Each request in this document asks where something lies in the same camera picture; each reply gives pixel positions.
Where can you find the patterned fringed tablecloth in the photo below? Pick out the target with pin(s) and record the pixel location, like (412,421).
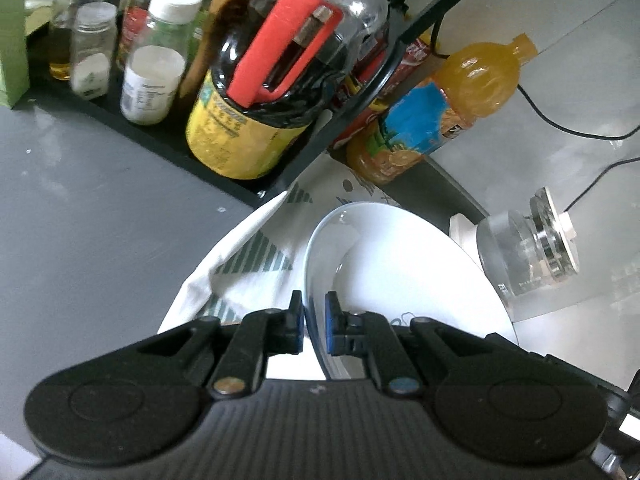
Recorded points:
(250,255)

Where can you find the small clear spice jar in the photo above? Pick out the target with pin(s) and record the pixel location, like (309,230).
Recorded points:
(92,55)

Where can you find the white plate with blue print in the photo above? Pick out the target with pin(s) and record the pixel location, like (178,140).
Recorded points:
(400,270)

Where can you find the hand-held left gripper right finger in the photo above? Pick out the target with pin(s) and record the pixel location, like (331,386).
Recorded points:
(331,327)

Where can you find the white pill bottle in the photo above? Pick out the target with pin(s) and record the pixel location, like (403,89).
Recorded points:
(150,90)

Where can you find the green-cap sauce bottle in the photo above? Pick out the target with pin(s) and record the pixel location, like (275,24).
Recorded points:
(135,25)

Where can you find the red snack can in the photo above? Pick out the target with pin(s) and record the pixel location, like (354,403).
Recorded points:
(380,85)

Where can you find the black metal shelf rack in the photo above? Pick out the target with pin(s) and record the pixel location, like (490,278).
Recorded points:
(150,137)

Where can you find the orange juice bottle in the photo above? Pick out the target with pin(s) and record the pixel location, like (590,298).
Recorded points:
(440,110)

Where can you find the white-cap glass jar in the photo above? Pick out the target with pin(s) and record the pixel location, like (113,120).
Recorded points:
(170,20)

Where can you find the glass electric kettle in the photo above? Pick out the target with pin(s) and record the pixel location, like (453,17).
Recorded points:
(520,255)

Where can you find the white-top oil dispenser bottle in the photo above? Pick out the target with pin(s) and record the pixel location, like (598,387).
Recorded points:
(70,20)

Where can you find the gold-cap brown bottle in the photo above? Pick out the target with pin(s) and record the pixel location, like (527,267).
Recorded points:
(210,35)

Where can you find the large soy sauce bottle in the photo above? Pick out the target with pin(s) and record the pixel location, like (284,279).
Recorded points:
(250,125)

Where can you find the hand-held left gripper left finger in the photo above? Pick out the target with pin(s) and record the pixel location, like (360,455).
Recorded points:
(296,331)

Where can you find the green cardboard box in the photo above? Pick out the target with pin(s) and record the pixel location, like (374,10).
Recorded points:
(12,35)

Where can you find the white kettle base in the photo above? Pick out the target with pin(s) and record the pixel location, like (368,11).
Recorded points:
(462,232)

